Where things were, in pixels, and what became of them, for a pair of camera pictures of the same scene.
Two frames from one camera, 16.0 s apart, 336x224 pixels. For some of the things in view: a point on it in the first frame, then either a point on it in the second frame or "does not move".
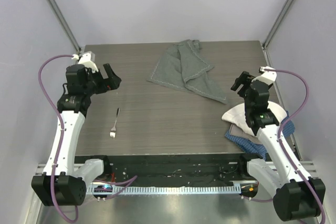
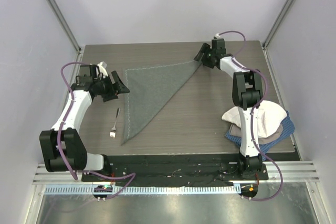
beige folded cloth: (236, 131) does not move
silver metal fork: (113, 131) does not move
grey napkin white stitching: (184, 65) → (151, 89)
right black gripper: (244, 76) → (205, 49)
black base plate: (226, 169) does not move
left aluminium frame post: (56, 10) does not move
